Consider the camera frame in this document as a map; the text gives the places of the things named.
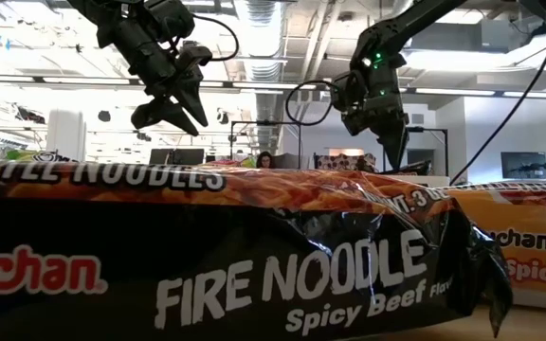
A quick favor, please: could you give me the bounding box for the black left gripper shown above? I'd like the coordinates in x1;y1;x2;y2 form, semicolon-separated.
111;18;210;137

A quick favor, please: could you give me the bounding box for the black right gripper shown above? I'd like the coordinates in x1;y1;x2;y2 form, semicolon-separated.
342;27;410;171

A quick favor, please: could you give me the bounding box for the black Fire Noodle ramen pack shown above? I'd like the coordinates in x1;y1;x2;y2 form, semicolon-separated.
0;158;515;341

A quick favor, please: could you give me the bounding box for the black computer monitor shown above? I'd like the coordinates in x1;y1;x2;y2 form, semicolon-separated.
500;151;546;181
173;147;206;166

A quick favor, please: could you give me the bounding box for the person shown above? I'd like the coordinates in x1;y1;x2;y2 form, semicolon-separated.
255;150;278;171

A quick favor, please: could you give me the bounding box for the black workstation frame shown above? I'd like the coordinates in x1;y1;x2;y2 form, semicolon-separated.
229;119;302;165
405;125;449;177

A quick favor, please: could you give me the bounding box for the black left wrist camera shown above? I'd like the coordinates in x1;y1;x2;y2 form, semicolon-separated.
173;41;213;72

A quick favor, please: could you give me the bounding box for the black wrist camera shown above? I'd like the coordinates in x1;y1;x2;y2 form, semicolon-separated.
173;41;213;72
331;70;365;114

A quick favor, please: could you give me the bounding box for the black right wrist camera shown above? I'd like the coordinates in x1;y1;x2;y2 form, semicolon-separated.
331;70;365;114

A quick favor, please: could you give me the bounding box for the black left wrist camera cable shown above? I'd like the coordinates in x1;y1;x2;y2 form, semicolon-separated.
191;12;241;63

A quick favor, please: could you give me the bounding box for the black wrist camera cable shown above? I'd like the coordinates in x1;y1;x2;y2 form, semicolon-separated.
191;12;241;63
284;79;345;127

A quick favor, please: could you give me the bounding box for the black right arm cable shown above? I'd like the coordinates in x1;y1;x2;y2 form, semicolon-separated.
448;38;546;186

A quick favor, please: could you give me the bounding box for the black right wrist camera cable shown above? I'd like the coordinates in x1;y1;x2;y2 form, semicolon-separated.
284;79;345;127

